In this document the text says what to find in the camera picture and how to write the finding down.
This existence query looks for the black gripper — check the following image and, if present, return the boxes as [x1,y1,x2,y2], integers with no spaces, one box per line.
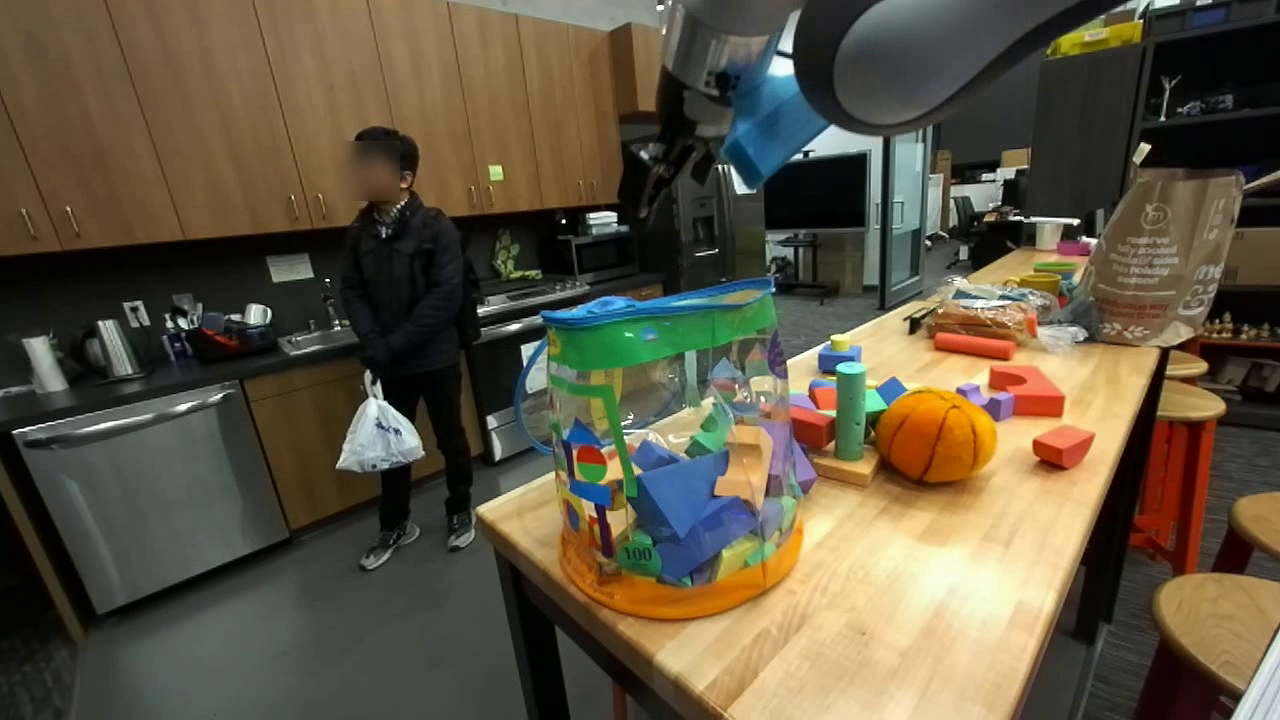
[650,73,736,205]

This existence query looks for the clear plastic toy basket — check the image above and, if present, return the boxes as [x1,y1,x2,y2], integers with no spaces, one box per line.
[513,277,814,625]

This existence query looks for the wooden cabinet above fridge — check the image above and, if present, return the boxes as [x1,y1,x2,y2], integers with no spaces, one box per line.
[607,19,671,124]

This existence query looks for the countertop microwave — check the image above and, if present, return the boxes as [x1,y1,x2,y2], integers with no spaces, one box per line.
[555,228,634,282]

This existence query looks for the stainless oven range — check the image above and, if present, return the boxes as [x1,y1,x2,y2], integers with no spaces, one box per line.
[455,271,668,470]

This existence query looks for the green plant figure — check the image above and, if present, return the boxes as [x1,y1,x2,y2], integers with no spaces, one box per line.
[489,234,545,288]

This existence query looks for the white paper sign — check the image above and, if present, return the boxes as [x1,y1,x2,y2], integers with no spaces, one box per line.
[515,336,555,399]

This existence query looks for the green foam cylinder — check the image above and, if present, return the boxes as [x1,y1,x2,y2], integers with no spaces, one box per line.
[832,355,873,463]

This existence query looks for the person in black jacket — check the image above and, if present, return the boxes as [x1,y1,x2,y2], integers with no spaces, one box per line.
[333,124,485,577]

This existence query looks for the tan foam arch block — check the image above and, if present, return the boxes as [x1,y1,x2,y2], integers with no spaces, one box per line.
[713,421,780,512]

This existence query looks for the tan flat square block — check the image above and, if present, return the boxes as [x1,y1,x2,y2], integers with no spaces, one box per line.
[809,444,884,494]

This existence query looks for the large blue foam block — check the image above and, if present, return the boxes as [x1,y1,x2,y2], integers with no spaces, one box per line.
[634,451,767,589]

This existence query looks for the orange plush pumpkin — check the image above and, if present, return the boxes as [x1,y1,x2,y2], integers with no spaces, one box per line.
[873,383,1003,487]

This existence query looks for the green yellow toy pile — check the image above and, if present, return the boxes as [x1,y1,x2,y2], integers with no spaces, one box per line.
[1017,251,1094,302]

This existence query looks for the white plastic shopping bag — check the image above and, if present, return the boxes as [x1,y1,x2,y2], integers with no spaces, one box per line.
[333,372,431,482]

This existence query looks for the white bowl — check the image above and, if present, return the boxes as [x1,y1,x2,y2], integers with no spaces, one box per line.
[1035,320,1094,362]

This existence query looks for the red foam arch block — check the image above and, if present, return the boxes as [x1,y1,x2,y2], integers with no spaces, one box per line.
[989,362,1071,421]

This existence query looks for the wooden upper cabinets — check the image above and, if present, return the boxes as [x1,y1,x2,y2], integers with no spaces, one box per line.
[0,0,630,262]

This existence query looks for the small red foam brick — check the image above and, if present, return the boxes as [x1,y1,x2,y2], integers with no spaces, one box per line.
[1031,421,1099,473]

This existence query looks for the wooden lower cabinet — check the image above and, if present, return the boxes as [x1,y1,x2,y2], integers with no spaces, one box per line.
[240,355,492,536]

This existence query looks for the dish rack with utensils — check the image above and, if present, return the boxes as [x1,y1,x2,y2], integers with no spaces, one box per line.
[155,294,279,369]

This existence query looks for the round wooden stool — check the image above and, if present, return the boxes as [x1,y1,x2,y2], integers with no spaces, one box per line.
[1138,573,1280,720]
[1132,378,1233,577]
[1162,349,1217,388]
[1219,487,1280,579]

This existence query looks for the black kitchen countertop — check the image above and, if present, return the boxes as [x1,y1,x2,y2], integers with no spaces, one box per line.
[0,271,668,433]

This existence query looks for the steel kettle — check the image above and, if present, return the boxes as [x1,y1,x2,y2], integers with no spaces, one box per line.
[80,316,144,383]

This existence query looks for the stainless steel dishwasher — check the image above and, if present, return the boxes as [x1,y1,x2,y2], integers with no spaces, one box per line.
[7,382,291,620]

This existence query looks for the white jug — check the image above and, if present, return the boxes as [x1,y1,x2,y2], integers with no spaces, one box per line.
[17,334,71,399]

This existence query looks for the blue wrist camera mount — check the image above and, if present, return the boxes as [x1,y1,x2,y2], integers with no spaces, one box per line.
[716,57,832,194]

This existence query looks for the black wall monitor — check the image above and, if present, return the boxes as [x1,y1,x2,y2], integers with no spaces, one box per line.
[762,149,873,234]

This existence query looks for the white wall label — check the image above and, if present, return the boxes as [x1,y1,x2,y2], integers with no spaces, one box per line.
[262,251,320,288]

